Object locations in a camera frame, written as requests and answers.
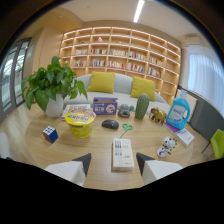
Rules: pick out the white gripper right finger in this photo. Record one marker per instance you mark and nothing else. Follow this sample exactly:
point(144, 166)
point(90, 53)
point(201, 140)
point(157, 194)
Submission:
point(156, 168)

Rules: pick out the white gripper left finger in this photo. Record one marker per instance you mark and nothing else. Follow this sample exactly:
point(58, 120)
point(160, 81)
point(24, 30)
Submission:
point(70, 170)

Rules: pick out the black computer mouse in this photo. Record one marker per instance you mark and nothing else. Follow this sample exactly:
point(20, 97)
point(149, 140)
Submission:
point(110, 124)

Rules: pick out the white spotted toy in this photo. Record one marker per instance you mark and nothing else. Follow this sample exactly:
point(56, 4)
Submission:
point(167, 145)

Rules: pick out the white marker pen box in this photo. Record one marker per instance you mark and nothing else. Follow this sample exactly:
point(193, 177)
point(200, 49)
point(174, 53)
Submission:
point(122, 153)

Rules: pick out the colourful puzzle cube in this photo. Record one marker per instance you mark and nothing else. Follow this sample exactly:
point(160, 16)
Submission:
point(50, 134)

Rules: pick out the white and purple book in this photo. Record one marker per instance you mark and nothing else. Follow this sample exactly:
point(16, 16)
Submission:
point(180, 134)

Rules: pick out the yellow instant noodle cup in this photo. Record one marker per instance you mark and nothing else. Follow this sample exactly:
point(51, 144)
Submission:
point(80, 122)

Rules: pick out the golden elephant figurine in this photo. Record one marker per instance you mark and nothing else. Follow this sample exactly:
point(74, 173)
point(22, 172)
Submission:
point(157, 115)

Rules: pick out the blue detergent bottle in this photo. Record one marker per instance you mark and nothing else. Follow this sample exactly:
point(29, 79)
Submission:
point(178, 113)

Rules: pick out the colourful flat book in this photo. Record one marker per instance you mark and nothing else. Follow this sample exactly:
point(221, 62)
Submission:
point(74, 108)

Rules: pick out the tall green cactus ornament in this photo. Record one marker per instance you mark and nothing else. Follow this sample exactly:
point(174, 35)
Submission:
point(142, 106)

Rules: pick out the green chair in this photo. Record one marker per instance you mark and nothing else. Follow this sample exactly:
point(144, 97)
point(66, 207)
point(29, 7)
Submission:
point(217, 143)

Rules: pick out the small grey-green cactus figurine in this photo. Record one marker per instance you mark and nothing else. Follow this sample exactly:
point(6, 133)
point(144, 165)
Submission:
point(124, 109)

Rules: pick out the purple cardboard box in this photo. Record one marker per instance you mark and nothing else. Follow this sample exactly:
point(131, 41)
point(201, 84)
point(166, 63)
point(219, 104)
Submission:
point(105, 106)

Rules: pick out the yellow cushion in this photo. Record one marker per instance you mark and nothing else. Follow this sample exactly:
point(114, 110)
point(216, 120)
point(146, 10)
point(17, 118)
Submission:
point(101, 82)
point(143, 88)

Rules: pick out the green potted plant white pot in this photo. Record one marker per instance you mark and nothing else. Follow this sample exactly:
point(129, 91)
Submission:
point(50, 87)

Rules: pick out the grey sofa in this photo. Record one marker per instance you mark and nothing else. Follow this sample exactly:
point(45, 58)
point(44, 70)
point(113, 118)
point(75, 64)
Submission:
point(121, 88)

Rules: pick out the white window curtain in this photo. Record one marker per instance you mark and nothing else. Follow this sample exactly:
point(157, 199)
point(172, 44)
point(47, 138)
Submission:
point(205, 78)

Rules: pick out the glass door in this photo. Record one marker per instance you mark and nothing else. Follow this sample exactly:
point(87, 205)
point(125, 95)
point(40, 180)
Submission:
point(11, 75)

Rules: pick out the ceiling strip light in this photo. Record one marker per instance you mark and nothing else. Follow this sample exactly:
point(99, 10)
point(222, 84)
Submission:
point(139, 10)

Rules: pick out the wooden bookshelf wall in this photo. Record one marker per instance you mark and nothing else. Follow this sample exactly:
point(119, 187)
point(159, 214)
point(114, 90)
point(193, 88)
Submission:
point(121, 55)

